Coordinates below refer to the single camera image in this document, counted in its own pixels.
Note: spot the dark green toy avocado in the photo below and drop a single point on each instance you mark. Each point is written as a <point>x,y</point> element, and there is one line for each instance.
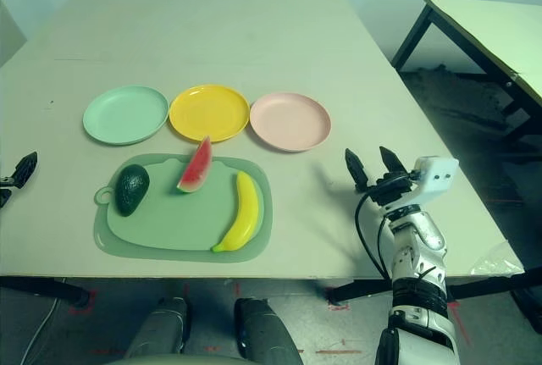
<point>131,189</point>

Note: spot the pink round plate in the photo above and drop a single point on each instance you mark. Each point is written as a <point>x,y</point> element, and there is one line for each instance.
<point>290,121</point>

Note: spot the grey robot leg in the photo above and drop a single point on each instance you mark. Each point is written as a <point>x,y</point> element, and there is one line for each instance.
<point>163,327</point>
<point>262,331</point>

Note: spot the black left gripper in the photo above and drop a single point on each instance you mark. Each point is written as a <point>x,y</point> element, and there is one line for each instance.
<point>3,197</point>

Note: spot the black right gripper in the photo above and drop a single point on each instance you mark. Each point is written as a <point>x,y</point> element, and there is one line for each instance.
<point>389,191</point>

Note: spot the long black table foot bar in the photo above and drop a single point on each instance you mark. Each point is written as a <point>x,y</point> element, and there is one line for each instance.
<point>487,284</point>

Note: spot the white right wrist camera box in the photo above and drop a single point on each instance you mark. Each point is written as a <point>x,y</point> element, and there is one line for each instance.
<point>438,178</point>

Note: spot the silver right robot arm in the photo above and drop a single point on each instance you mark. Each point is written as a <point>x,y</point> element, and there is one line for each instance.
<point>417,255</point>

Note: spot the mint green round plate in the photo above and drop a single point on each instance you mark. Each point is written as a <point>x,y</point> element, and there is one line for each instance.
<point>125,115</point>

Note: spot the grey robot left leg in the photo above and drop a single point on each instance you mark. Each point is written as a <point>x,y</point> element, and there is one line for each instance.
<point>163,327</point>

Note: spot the yellow round plate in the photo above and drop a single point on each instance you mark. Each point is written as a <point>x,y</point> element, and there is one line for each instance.
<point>207,111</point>

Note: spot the yellow toy banana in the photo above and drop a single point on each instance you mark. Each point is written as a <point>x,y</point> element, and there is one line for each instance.
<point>245,208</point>

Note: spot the red toy watermelon slice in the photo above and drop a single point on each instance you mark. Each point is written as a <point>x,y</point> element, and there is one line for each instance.
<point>195,170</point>

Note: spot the grey robot right leg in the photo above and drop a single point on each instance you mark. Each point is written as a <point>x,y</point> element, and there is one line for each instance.
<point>262,331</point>

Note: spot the grey robot torso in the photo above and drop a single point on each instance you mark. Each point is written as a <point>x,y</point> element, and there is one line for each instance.
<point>169,360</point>

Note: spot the clear plastic bag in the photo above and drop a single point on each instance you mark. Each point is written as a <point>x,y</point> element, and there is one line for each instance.
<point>499,261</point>

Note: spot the green silicone cutting board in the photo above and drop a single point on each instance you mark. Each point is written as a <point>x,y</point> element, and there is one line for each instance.
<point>178,221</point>

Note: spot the side table with black legs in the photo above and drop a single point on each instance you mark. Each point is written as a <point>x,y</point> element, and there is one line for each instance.
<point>487,26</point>

